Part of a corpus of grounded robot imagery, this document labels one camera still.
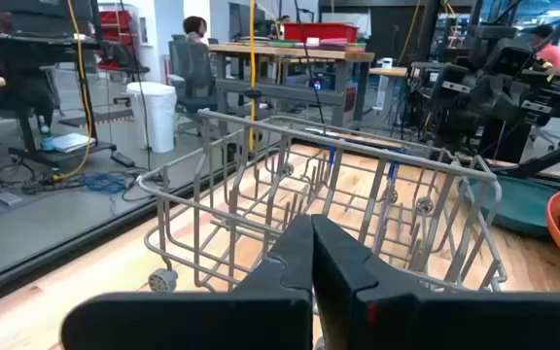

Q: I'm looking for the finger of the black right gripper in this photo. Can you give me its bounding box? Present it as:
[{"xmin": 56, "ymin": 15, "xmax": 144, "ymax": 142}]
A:
[
  {"xmin": 520, "ymin": 89, "xmax": 560, "ymax": 127},
  {"xmin": 430, "ymin": 65, "xmax": 475, "ymax": 137}
]

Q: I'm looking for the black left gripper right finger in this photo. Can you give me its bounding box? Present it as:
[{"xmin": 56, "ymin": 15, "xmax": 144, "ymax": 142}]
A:
[{"xmin": 311, "ymin": 214, "xmax": 560, "ymax": 350}]

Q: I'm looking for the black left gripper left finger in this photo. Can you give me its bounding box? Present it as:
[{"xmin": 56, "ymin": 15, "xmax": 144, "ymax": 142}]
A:
[{"xmin": 60, "ymin": 214, "xmax": 314, "ymax": 350}]

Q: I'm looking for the teal plate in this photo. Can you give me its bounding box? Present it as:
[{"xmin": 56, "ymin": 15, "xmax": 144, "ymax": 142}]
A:
[{"xmin": 459, "ymin": 175, "xmax": 560, "ymax": 238}]

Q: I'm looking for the person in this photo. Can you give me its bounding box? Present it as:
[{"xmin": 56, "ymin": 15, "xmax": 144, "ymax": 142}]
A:
[
  {"xmin": 530, "ymin": 23, "xmax": 560, "ymax": 71},
  {"xmin": 182, "ymin": 15, "xmax": 211, "ymax": 48},
  {"xmin": 0, "ymin": 4, "xmax": 57, "ymax": 152}
]

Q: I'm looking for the white tower device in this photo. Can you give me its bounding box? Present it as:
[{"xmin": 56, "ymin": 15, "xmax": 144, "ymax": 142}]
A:
[{"xmin": 374, "ymin": 56, "xmax": 396, "ymax": 112}]

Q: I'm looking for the small wooden table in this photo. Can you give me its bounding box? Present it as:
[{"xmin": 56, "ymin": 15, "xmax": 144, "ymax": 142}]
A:
[{"xmin": 367, "ymin": 66, "xmax": 410, "ymax": 80}]

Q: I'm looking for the red plastic crate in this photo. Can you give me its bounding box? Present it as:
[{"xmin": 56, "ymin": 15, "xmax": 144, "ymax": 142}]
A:
[{"xmin": 283, "ymin": 21, "xmax": 360, "ymax": 44}]

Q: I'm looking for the wooden workbench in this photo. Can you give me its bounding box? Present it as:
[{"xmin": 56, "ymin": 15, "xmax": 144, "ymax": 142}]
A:
[{"xmin": 208, "ymin": 42, "xmax": 376, "ymax": 130}]

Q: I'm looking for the black power brick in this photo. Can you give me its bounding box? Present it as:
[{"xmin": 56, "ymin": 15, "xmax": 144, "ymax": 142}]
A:
[{"xmin": 110, "ymin": 151, "xmax": 137, "ymax": 169}]

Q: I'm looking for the white plastic bin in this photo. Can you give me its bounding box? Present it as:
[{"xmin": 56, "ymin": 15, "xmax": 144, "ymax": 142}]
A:
[{"xmin": 126, "ymin": 81, "xmax": 178, "ymax": 155}]

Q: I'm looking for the grey office chair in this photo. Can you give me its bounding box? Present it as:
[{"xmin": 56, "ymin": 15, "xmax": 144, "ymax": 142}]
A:
[{"xmin": 167, "ymin": 34, "xmax": 221, "ymax": 137}]

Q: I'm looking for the white notebook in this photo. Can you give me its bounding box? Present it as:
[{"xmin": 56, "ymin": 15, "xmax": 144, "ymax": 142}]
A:
[{"xmin": 49, "ymin": 132, "xmax": 96, "ymax": 155}]

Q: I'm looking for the white power strip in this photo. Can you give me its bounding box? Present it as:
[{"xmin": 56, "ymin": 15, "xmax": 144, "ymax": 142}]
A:
[{"xmin": 0, "ymin": 190, "xmax": 24, "ymax": 208}]

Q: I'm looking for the black sit-stand desk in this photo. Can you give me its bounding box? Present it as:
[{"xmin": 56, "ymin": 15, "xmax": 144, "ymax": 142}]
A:
[{"xmin": 0, "ymin": 0, "xmax": 138, "ymax": 169}]

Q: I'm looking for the red storage bin shelf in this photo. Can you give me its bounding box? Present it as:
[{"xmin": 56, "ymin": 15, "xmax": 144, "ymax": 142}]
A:
[{"xmin": 97, "ymin": 9, "xmax": 136, "ymax": 70}]

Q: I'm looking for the grey wire dish rack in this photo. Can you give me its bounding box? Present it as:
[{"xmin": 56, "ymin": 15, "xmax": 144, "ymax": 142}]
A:
[{"xmin": 136, "ymin": 108, "xmax": 508, "ymax": 294}]

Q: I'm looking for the black hanging cable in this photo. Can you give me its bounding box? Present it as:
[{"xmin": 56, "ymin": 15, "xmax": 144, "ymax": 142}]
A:
[{"xmin": 293, "ymin": 0, "xmax": 327, "ymax": 123}]

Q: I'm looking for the black table edge frame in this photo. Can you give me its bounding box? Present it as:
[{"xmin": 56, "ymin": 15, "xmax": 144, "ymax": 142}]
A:
[{"xmin": 0, "ymin": 143, "xmax": 286, "ymax": 312}]

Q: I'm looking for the yellow hanging cable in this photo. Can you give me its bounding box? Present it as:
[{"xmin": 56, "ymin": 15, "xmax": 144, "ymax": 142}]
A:
[
  {"xmin": 248, "ymin": 0, "xmax": 259, "ymax": 153},
  {"xmin": 41, "ymin": 0, "xmax": 94, "ymax": 184}
]

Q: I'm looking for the blue cable coil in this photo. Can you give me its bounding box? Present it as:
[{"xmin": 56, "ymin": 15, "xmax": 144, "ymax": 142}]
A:
[{"xmin": 83, "ymin": 172, "xmax": 130, "ymax": 194}]

